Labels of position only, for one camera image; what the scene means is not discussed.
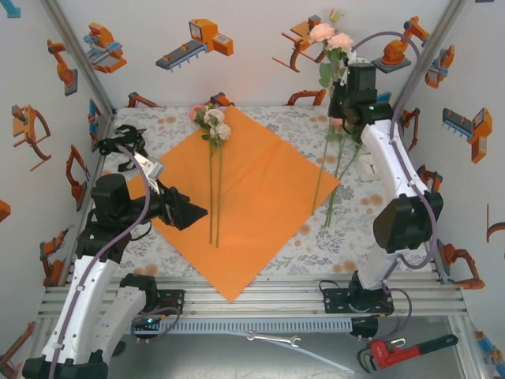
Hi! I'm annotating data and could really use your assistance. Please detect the black printed ribbon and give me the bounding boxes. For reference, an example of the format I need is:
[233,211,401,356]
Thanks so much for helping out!
[96,124,149,173]

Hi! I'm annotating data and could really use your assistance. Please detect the red pipe wrench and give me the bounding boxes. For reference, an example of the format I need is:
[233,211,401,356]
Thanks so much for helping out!
[357,333,459,374]

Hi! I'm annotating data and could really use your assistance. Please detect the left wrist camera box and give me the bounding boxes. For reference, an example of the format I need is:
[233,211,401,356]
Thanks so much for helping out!
[133,152,166,186]

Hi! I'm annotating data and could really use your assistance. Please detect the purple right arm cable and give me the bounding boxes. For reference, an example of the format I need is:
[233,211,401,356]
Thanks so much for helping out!
[350,31,441,341]

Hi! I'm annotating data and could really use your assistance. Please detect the floral printed tablecloth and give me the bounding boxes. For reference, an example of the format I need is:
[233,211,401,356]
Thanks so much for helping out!
[74,104,439,277]

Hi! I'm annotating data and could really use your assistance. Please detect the silver open-end spanner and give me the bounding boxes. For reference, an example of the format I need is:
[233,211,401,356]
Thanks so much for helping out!
[245,330,303,348]

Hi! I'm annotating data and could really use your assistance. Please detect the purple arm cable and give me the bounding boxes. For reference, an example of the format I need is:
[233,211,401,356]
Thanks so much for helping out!
[49,145,178,379]
[350,31,441,341]

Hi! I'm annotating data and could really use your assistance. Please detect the aluminium grooved base rails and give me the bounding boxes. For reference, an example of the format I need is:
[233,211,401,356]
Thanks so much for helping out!
[37,276,469,319]

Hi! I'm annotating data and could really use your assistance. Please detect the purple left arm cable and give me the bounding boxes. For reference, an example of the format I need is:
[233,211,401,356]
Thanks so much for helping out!
[49,145,178,379]

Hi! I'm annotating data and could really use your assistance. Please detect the peach fake rose stem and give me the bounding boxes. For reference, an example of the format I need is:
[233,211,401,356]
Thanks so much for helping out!
[307,22,336,217]

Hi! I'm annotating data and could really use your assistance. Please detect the orange wrapping paper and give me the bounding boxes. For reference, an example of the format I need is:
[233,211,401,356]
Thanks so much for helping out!
[125,105,341,304]

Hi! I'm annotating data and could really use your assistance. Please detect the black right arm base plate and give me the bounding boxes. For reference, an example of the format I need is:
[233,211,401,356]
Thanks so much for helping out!
[322,287,395,317]

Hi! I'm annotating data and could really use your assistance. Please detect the small black controller board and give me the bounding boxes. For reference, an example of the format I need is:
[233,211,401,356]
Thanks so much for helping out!
[132,315,163,331]

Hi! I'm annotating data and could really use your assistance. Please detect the mint fake rose stem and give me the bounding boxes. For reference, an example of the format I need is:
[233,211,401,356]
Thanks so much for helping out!
[327,8,365,181]

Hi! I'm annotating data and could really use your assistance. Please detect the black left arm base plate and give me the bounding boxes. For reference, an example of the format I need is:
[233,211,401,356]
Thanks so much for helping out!
[155,289,186,316]

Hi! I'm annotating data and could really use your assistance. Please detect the white square alarm clock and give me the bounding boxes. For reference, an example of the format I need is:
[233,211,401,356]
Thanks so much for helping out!
[354,153,382,182]

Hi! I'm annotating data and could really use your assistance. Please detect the aluminium frame post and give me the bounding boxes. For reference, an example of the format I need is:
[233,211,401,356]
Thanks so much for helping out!
[39,0,118,119]
[389,0,471,118]

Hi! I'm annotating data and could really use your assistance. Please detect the white fake rose stem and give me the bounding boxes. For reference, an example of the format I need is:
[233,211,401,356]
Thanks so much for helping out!
[203,107,226,245]
[212,122,234,249]

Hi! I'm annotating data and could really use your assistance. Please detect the grey slotted cable duct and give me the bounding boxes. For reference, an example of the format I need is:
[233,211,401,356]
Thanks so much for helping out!
[129,317,353,336]

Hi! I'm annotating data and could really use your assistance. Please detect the coral pink fake rose stem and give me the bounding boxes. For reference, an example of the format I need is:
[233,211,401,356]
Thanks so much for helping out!
[325,32,355,229]

